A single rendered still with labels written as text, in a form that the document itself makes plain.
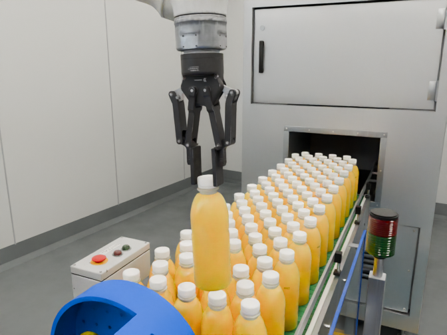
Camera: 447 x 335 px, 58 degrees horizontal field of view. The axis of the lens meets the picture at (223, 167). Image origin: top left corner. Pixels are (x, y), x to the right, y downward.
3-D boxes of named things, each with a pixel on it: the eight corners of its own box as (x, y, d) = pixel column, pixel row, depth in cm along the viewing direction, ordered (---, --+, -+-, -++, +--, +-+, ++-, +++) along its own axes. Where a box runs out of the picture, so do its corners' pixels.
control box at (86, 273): (73, 301, 104) (69, 264, 101) (123, 266, 121) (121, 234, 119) (104, 310, 100) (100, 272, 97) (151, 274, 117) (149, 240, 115)
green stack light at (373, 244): (364, 254, 94) (366, 234, 93) (367, 244, 99) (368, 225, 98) (394, 260, 91) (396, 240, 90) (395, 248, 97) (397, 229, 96)
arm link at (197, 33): (212, 12, 64) (213, 51, 65) (235, 19, 72) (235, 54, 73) (163, 17, 68) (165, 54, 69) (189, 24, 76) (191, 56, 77)
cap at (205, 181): (220, 183, 77) (219, 174, 77) (215, 189, 74) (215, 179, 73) (200, 183, 78) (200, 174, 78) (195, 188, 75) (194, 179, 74)
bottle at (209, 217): (234, 275, 83) (231, 180, 79) (227, 294, 76) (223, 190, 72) (199, 273, 84) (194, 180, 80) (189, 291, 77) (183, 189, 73)
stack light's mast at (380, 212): (362, 278, 95) (368, 214, 91) (365, 266, 101) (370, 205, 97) (390, 284, 93) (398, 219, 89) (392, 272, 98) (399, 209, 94)
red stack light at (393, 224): (366, 234, 93) (367, 219, 92) (368, 224, 98) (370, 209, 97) (396, 239, 90) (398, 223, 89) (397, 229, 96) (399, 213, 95)
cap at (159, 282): (153, 292, 90) (152, 284, 89) (147, 284, 93) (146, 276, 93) (169, 287, 92) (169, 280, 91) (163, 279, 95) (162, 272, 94)
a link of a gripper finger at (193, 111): (196, 88, 70) (189, 86, 71) (187, 149, 74) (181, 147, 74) (206, 87, 74) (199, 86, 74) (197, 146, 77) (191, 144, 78)
